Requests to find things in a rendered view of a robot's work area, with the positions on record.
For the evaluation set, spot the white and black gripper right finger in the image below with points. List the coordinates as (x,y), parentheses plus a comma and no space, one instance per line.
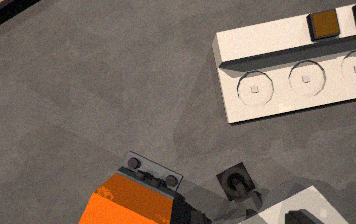
(297,217)

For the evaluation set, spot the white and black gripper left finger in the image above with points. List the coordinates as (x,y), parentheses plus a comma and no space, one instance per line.
(198,218)

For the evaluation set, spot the beige tray with round nests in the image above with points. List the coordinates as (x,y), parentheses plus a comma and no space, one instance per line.
(287,64)

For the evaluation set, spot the white push-button box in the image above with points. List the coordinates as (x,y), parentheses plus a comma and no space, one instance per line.
(271,207)

